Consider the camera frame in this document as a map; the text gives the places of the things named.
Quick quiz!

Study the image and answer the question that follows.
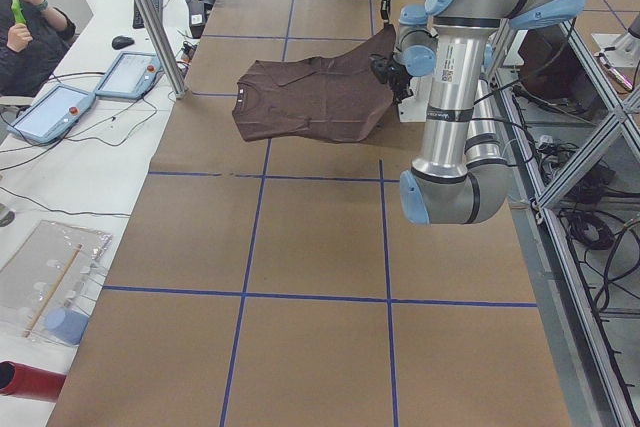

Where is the dark brown t-shirt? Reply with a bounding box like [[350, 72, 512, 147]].
[[232, 25, 396, 143]]

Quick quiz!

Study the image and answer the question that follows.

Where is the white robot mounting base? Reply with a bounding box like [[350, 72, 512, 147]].
[[397, 75, 433, 123]]

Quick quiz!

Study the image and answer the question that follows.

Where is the black keyboard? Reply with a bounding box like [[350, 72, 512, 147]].
[[131, 0, 165, 30]]

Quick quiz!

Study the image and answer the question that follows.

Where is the blue teach pendant far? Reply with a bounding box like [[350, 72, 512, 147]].
[[94, 51, 161, 100]]

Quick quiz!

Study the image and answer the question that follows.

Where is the blue teach pendant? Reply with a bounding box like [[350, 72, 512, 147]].
[[7, 84, 96, 145], [94, 51, 161, 100]]

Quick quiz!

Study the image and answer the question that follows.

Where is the black computer mouse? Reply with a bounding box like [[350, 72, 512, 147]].
[[111, 35, 135, 50]]

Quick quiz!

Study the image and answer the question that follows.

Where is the blue teach pendant near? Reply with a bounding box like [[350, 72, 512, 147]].
[[7, 84, 96, 145]]

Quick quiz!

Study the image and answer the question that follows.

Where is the wooden stick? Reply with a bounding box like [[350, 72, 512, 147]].
[[22, 244, 82, 338]]

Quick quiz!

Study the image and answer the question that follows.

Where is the seated person in black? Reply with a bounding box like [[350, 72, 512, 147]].
[[1, 0, 76, 97]]

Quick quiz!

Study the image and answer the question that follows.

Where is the green handheld object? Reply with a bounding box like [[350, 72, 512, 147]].
[[11, 0, 27, 25]]

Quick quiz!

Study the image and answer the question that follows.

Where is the clear plastic bag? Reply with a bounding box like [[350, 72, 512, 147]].
[[1, 221, 112, 346]]

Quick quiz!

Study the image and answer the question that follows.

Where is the red cardboard tube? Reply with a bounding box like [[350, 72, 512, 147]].
[[1, 361, 66, 402]]

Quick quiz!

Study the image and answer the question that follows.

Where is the left black braided cable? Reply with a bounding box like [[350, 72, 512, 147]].
[[469, 16, 581, 183]]

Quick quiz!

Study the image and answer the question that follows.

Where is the aluminium frame post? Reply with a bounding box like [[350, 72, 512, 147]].
[[134, 0, 187, 99]]

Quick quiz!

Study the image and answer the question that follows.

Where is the bundle of black floor cables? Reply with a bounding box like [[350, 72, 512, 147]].
[[509, 86, 640, 398]]

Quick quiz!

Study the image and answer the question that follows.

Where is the aluminium truss frame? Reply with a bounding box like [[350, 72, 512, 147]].
[[493, 11, 639, 426]]

